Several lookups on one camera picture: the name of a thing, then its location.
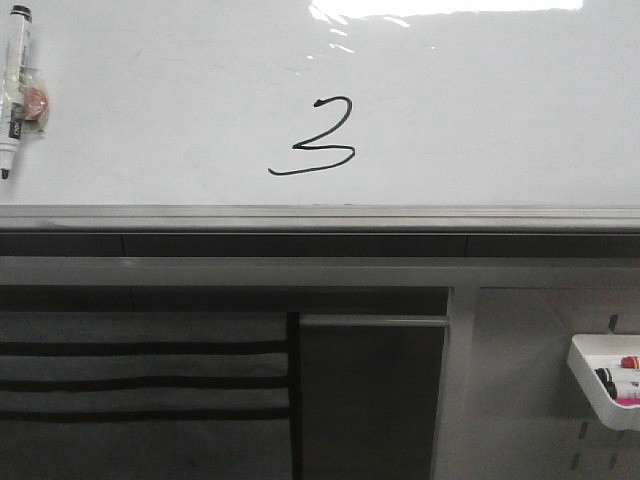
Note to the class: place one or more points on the white black whiteboard marker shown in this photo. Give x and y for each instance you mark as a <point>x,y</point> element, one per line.
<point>25,103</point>

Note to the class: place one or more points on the white whiteboard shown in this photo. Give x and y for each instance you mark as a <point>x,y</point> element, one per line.
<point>334,102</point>

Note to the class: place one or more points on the dark grey hanging panel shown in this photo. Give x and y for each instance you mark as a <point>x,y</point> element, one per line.
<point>370,390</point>

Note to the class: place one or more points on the grey pegboard panel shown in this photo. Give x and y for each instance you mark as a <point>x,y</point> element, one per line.
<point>512,408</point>

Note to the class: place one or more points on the grey striped fabric organiser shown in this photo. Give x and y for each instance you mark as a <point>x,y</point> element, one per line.
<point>114,395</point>

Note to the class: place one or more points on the grey aluminium marker ledge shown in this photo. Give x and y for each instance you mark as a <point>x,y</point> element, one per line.
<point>322,218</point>

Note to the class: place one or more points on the black capped marker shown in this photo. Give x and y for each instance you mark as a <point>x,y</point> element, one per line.
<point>619,376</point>

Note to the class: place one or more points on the red capped marker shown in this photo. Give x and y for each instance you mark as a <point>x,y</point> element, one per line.
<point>630,362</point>

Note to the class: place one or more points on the pink capped marker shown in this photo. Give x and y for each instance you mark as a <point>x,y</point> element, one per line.
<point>624,393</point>

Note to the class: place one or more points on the white plastic wall tray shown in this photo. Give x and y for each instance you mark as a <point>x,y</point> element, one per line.
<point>589,352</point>

